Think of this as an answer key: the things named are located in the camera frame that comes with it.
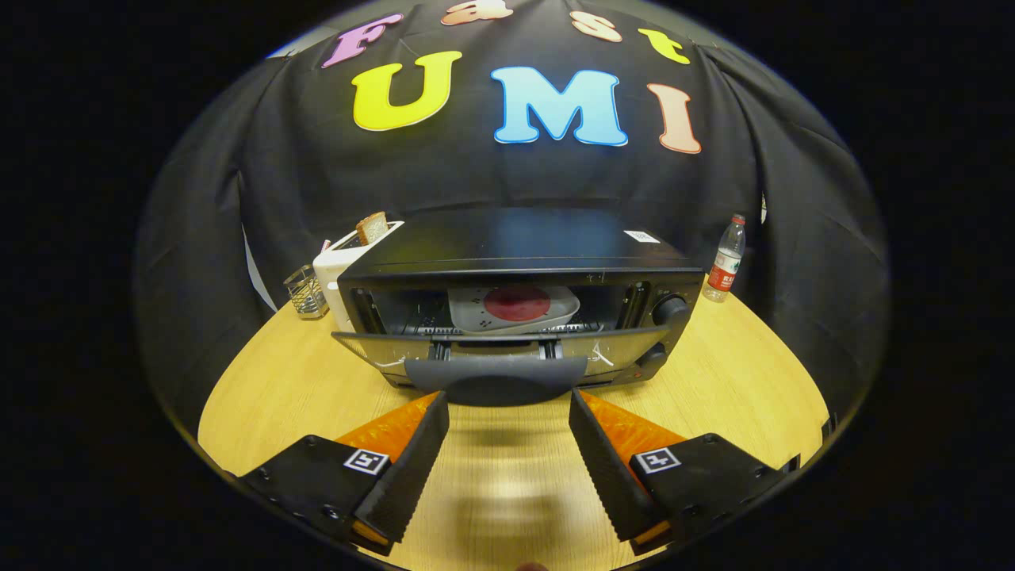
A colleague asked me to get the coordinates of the clear water bottle red label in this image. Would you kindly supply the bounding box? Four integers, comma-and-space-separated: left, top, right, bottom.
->
703, 213, 747, 304

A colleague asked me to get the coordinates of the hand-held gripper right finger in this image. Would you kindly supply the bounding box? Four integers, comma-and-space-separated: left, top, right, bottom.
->
568, 389, 786, 556

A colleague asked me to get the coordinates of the brown bread slice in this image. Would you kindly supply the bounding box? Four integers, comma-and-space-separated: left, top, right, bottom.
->
355, 211, 389, 246

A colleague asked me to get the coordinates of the black backdrop cloth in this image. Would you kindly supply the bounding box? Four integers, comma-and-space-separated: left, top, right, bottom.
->
131, 0, 889, 445

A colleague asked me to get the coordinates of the black toaster oven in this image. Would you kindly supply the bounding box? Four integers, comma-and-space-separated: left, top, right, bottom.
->
331, 208, 707, 408

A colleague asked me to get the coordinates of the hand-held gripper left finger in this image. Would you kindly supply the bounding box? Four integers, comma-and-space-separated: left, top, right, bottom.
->
238, 391, 450, 556

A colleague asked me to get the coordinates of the white square plate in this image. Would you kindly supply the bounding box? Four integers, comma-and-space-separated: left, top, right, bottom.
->
446, 285, 581, 336

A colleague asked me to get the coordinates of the white bread toaster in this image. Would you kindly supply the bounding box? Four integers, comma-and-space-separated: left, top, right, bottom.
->
312, 220, 405, 334

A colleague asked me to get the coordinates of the wire mesh holder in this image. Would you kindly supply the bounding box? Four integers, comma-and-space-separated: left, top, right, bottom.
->
283, 264, 330, 320

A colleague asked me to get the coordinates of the pink ham slice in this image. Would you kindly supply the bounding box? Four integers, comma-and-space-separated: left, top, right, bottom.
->
484, 287, 552, 323

